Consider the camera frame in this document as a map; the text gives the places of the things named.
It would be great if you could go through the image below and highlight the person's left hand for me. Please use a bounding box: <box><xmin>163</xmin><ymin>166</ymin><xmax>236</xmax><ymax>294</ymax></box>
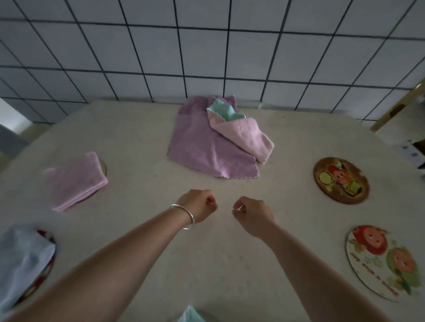
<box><xmin>176</xmin><ymin>189</ymin><xmax>219</xmax><ymax>225</ymax></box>

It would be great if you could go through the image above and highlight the person's right hand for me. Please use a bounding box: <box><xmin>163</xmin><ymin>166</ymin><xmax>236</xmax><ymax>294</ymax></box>
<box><xmin>232</xmin><ymin>195</ymin><xmax>279</xmax><ymax>240</ymax></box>

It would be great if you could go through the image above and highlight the dark brown round coaster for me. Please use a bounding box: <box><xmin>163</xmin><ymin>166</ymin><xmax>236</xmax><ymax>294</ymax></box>
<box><xmin>313</xmin><ymin>157</ymin><xmax>370</xmax><ymax>205</ymax></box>

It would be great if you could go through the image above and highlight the two faces round coaster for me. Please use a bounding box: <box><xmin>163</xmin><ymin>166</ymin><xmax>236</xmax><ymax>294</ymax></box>
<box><xmin>345</xmin><ymin>225</ymin><xmax>425</xmax><ymax>303</ymax></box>

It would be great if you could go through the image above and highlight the red bordered round coaster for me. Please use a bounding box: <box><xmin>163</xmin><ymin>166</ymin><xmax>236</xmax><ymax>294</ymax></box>
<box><xmin>13</xmin><ymin>229</ymin><xmax>57</xmax><ymax>306</ymax></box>

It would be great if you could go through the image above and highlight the person's left forearm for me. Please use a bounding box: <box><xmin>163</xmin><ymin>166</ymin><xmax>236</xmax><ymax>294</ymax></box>
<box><xmin>6</xmin><ymin>207</ymin><xmax>195</xmax><ymax>322</ymax></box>

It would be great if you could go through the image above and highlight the person's right forearm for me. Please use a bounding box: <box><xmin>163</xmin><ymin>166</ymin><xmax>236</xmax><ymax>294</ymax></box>
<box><xmin>262</xmin><ymin>224</ymin><xmax>392</xmax><ymax>322</ymax></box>

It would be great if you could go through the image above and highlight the white wooden chair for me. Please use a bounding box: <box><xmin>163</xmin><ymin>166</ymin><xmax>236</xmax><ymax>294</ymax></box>
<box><xmin>0</xmin><ymin>98</ymin><xmax>34</xmax><ymax>157</ymax></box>

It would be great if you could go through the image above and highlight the silver bangle bracelet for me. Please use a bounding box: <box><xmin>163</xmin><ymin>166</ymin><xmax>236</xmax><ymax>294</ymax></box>
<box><xmin>168</xmin><ymin>204</ymin><xmax>197</xmax><ymax>230</ymax></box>

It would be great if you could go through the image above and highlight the golden door frame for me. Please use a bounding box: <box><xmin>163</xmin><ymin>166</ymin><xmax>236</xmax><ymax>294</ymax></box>
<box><xmin>369</xmin><ymin>78</ymin><xmax>425</xmax><ymax>133</ymax></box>

